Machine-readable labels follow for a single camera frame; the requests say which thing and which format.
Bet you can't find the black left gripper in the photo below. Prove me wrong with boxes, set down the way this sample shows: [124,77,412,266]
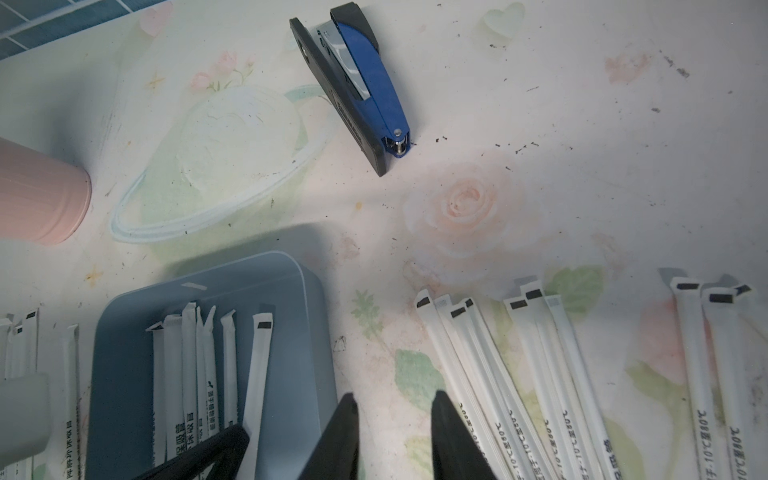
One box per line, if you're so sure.
[1,373,51,468]

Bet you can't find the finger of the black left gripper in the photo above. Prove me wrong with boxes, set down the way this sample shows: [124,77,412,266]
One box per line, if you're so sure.
[136,425,250,480]

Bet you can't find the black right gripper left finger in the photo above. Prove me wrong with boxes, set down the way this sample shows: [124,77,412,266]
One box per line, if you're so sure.
[299,393,359,480]

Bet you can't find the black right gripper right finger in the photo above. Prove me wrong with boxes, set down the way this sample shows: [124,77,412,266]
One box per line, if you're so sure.
[431,390,496,480]

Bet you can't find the white straw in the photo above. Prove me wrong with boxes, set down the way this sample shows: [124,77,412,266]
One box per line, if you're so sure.
[147,321,167,467]
[163,314,186,460]

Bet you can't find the blue storage box tray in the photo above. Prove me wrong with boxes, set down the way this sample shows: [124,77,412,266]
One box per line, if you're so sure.
[85,250,338,480]

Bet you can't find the white straws pile left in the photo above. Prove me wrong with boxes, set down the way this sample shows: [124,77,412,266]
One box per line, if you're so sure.
[1,309,84,479]

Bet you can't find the white straws pile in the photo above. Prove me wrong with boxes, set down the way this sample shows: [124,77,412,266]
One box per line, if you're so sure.
[1,309,84,479]
[414,265,767,479]

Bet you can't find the white straws pile right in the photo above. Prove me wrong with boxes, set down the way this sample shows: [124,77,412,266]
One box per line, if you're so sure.
[414,265,767,479]

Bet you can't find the pink pen cup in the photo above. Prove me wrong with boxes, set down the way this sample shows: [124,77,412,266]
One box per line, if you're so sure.
[1,139,92,245]

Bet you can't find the blue black stapler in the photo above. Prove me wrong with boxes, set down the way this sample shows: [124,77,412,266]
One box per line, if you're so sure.
[289,2,411,177]

